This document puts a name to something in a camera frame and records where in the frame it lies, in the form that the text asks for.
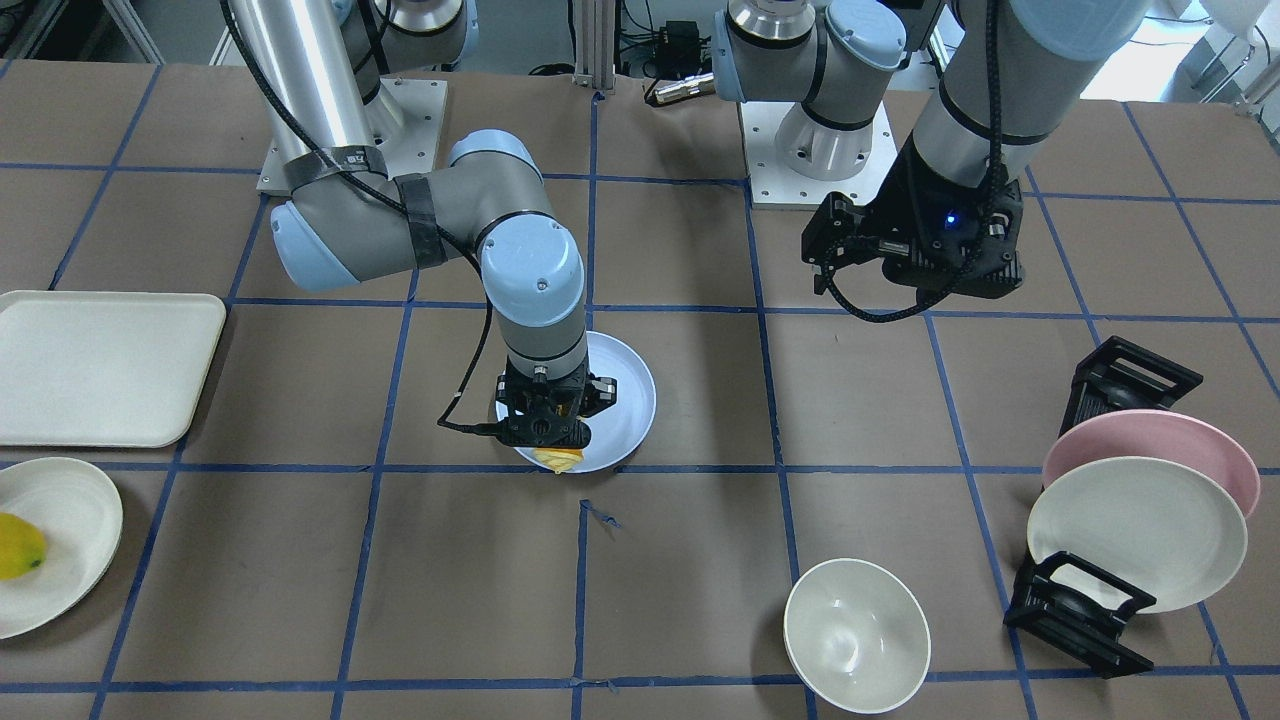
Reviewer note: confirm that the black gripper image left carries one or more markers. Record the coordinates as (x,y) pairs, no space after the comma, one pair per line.
(603,392)

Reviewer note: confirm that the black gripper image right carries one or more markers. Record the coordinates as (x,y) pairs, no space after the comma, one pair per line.
(903,205)

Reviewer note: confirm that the yellow bread piece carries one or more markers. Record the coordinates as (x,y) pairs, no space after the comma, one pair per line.
(559,460)

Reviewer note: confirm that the blue plate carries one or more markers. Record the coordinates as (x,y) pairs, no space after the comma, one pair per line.
(619,430)

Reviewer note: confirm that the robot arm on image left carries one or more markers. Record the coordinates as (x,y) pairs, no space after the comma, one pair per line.
(348,220)

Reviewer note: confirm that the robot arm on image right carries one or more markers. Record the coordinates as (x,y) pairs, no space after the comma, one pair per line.
(1019,69)

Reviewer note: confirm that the black plate rack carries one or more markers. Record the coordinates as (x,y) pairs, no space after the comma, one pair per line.
(1118,375)

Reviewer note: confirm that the pink plate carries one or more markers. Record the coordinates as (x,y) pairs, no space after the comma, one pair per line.
(1165,435)

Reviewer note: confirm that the white plate in rack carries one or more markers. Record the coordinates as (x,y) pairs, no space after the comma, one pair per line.
(1158,525)

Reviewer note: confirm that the white plate with lemon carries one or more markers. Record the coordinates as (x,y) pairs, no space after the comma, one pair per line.
(77,507)

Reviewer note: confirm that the silver metal connector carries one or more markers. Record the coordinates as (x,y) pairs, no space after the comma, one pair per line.
(661,94)

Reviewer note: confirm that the black power adapter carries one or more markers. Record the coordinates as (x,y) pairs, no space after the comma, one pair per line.
(678,48)

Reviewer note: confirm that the white bowl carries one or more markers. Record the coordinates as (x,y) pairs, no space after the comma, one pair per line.
(857,636)

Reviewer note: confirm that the white rectangular tray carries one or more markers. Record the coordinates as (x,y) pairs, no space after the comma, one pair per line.
(103,368)

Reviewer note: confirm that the yellow lemon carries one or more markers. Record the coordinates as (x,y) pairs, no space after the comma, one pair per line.
(23,547)

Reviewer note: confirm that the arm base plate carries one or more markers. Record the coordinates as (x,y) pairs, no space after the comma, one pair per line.
(405,118)
(775,180)

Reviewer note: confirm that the aluminium frame post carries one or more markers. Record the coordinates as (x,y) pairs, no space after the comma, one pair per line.
(595,26)

